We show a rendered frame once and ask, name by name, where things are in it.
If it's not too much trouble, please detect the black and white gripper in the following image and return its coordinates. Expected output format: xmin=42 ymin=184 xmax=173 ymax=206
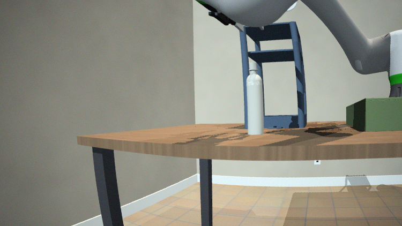
xmin=209 ymin=10 xmax=264 ymax=32

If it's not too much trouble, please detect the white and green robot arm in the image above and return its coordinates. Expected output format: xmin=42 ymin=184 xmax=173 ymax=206
xmin=196 ymin=0 xmax=402 ymax=97

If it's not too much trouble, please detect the white and grey bottle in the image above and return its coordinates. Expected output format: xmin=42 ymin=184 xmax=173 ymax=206
xmin=246 ymin=62 xmax=264 ymax=135

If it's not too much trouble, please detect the blue shelving unit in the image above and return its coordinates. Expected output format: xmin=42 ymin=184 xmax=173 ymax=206
xmin=240 ymin=21 xmax=307 ymax=129

